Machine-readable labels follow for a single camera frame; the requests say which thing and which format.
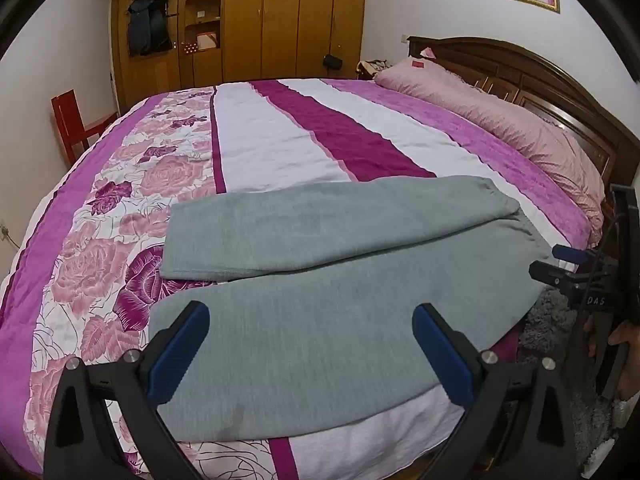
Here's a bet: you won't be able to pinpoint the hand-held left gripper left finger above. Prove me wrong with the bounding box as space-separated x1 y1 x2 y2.
44 301 211 480

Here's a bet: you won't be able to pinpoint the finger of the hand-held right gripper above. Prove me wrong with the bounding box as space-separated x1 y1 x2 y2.
552 244 601 266
528 259 571 288

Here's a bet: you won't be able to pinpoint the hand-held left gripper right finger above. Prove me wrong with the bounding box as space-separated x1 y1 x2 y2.
412 303 583 480

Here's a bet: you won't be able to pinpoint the grey pants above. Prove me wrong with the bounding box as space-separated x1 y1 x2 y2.
148 174 556 443

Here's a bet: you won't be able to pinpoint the person's right hand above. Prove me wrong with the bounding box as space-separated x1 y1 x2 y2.
609 320 640 398

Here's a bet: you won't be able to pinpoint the person's grey fluffy robe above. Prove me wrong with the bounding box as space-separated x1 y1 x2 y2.
517 287 616 480

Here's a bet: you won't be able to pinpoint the pink pillow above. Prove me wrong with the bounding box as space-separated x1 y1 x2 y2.
374 57 606 246

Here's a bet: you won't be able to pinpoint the dark wooden headboard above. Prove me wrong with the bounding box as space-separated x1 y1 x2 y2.
406 36 640 221

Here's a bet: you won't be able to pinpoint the purple floral bedspread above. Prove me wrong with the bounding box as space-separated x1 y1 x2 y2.
0 77 608 480

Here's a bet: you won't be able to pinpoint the red chair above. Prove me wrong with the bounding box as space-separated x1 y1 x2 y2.
51 89 121 167

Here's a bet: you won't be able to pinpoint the patterned bag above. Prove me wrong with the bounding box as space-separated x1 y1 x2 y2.
356 59 396 81

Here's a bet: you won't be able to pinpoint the dark hanging vest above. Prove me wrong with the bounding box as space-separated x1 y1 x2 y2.
126 0 172 58

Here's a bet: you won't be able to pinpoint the wooden wardrobe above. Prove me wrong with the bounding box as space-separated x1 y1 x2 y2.
95 0 368 111

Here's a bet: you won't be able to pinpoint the small black strap bag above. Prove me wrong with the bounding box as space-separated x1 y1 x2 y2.
322 0 344 71

